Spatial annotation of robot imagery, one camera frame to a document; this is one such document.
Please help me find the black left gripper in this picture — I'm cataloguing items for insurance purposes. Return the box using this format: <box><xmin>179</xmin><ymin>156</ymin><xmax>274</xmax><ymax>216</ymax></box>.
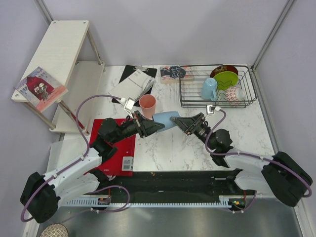
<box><xmin>111</xmin><ymin>110</ymin><xmax>164</xmax><ymax>144</ymax></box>

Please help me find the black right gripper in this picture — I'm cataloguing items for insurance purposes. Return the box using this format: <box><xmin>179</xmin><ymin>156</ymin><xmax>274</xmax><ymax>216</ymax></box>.
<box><xmin>170</xmin><ymin>113</ymin><xmax>216</xmax><ymax>151</ymax></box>

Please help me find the pink plastic cup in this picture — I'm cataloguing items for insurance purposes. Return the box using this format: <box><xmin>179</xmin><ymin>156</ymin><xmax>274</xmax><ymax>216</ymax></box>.
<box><xmin>139</xmin><ymin>94</ymin><xmax>156</xmax><ymax>119</ymax></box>

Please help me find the light blue mug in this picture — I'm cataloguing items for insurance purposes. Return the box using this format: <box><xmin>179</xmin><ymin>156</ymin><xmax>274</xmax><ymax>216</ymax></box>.
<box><xmin>201</xmin><ymin>78</ymin><xmax>217</xmax><ymax>101</ymax></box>

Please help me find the green plate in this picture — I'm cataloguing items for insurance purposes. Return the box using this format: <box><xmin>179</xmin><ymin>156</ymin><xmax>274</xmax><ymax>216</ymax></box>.
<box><xmin>214</xmin><ymin>72</ymin><xmax>238</xmax><ymax>90</ymax></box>

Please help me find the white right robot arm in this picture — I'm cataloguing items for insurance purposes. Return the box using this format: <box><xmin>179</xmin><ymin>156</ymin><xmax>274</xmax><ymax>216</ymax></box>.
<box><xmin>170</xmin><ymin>113</ymin><xmax>313</xmax><ymax>207</ymax></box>

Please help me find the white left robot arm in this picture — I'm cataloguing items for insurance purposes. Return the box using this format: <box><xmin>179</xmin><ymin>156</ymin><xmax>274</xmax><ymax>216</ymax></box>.
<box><xmin>20</xmin><ymin>111</ymin><xmax>166</xmax><ymax>223</ymax></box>

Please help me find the white paper booklet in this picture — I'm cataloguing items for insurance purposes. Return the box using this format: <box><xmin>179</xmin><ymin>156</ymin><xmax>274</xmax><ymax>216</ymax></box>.
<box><xmin>109</xmin><ymin>70</ymin><xmax>151</xmax><ymax>99</ymax></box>

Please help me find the red folder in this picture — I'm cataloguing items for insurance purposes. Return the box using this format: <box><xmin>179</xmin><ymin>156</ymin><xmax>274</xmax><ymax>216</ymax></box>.
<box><xmin>88</xmin><ymin>118</ymin><xmax>138</xmax><ymax>177</ymax></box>

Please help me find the blue pink book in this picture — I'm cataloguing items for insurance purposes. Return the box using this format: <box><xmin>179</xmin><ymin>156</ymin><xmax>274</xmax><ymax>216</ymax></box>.
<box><xmin>160</xmin><ymin>66</ymin><xmax>194</xmax><ymax>84</ymax></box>

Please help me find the red white patterned mug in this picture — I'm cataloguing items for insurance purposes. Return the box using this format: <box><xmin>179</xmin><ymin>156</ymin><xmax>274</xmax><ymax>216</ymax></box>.
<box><xmin>226</xmin><ymin>86</ymin><xmax>245</xmax><ymax>102</ymax></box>

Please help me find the black clipboard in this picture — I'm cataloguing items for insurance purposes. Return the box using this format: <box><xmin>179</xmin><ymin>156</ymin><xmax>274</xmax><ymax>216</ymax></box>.
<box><xmin>109</xmin><ymin>65</ymin><xmax>157</xmax><ymax>100</ymax></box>

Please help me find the red floral bowl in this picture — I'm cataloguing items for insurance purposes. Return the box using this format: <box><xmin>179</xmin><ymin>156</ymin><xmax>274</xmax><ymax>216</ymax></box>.
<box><xmin>209</xmin><ymin>65</ymin><xmax>238</xmax><ymax>78</ymax></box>

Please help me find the red illustrated book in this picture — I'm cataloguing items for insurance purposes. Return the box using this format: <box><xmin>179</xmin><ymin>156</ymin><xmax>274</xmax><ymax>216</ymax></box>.
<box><xmin>15</xmin><ymin>67</ymin><xmax>68</xmax><ymax>112</ymax></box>

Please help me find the white wooden shelf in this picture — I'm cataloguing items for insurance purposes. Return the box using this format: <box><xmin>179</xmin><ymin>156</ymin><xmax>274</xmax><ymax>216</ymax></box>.
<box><xmin>11</xmin><ymin>20</ymin><xmax>105</xmax><ymax>133</ymax></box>

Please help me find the patterned round object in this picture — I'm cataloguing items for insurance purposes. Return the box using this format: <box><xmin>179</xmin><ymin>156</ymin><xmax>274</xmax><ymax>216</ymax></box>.
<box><xmin>40</xmin><ymin>224</ymin><xmax>69</xmax><ymax>237</ymax></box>

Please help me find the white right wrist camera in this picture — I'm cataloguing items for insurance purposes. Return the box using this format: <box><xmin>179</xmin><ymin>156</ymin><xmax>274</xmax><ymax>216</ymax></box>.
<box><xmin>206</xmin><ymin>105</ymin><xmax>216</xmax><ymax>115</ymax></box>

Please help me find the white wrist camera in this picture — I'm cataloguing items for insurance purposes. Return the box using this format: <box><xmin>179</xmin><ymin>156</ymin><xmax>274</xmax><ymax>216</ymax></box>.
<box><xmin>123</xmin><ymin>98</ymin><xmax>135</xmax><ymax>111</ymax></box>
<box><xmin>206</xmin><ymin>105</ymin><xmax>216</xmax><ymax>115</ymax></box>

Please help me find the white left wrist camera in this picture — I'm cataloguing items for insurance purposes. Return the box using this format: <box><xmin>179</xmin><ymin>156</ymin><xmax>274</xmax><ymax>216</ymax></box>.
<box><xmin>123</xmin><ymin>98</ymin><xmax>135</xmax><ymax>111</ymax></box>

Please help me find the black wire dish rack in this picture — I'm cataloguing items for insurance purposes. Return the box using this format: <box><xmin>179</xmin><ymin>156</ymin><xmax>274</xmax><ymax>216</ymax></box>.
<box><xmin>179</xmin><ymin>64</ymin><xmax>257</xmax><ymax>108</ymax></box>

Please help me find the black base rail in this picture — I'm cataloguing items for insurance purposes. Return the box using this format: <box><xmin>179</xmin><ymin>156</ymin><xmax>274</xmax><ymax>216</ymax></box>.
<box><xmin>90</xmin><ymin>170</ymin><xmax>255</xmax><ymax>203</ymax></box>

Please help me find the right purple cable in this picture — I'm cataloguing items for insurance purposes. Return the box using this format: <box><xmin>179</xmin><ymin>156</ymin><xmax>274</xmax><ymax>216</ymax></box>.
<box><xmin>204</xmin><ymin>108</ymin><xmax>312</xmax><ymax>198</ymax></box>

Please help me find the white cable duct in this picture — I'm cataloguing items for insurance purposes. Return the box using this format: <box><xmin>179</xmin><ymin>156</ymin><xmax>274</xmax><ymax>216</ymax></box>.
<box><xmin>62</xmin><ymin>196</ymin><xmax>245</xmax><ymax>208</ymax></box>

